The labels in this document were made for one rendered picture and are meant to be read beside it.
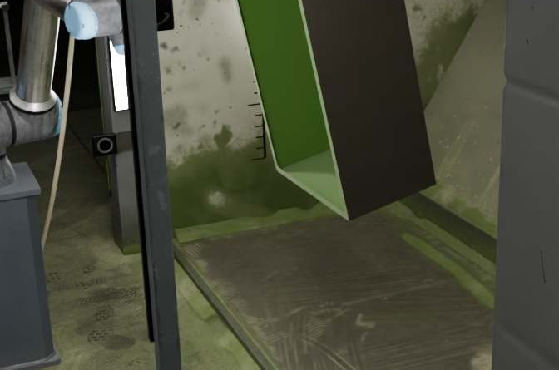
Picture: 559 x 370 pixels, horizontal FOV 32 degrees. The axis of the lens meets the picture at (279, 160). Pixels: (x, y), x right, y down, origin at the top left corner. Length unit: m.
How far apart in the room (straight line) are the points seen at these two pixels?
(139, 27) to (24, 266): 1.50
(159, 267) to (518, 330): 0.91
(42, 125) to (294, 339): 1.12
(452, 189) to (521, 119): 2.84
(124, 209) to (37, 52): 1.24
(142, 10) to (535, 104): 0.91
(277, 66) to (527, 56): 2.38
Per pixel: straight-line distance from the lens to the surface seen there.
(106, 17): 2.43
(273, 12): 3.65
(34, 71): 3.18
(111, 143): 4.07
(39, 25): 3.08
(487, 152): 4.18
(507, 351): 1.56
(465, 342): 3.43
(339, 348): 3.37
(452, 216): 4.18
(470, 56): 4.57
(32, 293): 3.38
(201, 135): 4.20
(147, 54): 2.01
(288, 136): 3.78
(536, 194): 1.41
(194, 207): 4.29
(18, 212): 3.27
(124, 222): 4.22
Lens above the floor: 1.69
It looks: 18 degrees down
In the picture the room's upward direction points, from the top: 2 degrees counter-clockwise
